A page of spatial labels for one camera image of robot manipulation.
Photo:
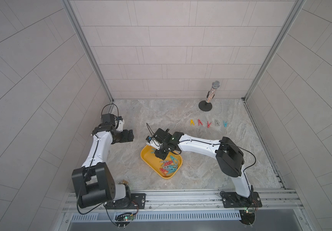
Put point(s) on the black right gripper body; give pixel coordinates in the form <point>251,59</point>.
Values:
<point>163,149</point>

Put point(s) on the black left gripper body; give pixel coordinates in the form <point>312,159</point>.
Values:
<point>121,136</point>

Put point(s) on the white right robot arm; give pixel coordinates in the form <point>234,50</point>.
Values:
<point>229,156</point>

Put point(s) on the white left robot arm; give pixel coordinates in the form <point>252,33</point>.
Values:
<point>93,182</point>

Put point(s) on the yellow plastic storage box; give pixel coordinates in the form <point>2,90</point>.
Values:
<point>167,168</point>

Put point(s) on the glittery stand with black base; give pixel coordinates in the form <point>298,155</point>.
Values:
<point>206,105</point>

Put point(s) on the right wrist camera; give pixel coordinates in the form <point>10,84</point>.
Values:
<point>160,135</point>

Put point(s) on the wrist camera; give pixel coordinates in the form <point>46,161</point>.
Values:
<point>160,135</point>
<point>108,119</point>

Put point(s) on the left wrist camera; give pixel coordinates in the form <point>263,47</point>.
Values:
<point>108,119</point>

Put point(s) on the aluminium front rail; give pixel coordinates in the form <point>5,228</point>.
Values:
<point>174,200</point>

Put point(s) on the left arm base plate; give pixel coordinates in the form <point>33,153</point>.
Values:
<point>135,201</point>

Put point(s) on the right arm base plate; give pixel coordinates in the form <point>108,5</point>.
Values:
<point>233,200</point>

